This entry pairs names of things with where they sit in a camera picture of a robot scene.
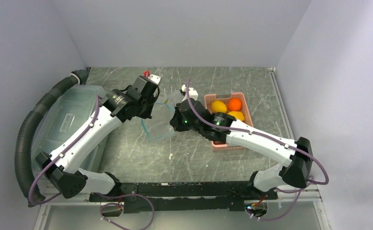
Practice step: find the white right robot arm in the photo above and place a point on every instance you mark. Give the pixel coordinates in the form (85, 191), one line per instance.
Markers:
(221, 127)

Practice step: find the orange fruit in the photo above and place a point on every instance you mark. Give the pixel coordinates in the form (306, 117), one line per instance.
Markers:
(234, 104)

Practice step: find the aluminium frame rail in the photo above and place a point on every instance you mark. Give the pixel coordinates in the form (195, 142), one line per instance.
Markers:
(300, 169)

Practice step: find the yellow mango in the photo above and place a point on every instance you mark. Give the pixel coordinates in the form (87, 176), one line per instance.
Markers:
(219, 107)

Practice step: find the clear plastic storage bin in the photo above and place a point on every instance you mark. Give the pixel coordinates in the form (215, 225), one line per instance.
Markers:
(65, 117)

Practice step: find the clear zip top bag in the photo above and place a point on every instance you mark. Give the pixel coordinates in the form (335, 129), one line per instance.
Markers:
(158, 127)

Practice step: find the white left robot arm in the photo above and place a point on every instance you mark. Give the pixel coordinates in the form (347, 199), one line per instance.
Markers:
(63, 166)

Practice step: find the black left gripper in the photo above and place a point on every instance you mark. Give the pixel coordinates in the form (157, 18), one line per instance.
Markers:
(147, 114)

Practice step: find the pink perforated plastic basket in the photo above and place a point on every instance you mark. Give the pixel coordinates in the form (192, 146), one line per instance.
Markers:
(225, 98)

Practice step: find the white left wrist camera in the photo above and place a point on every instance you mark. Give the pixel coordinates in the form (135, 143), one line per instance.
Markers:
(152, 77)

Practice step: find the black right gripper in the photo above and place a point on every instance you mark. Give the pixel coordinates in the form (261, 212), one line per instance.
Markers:
(175, 120)

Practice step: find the yellow bell pepper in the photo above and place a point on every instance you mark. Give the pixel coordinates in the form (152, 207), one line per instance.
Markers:
(238, 115)

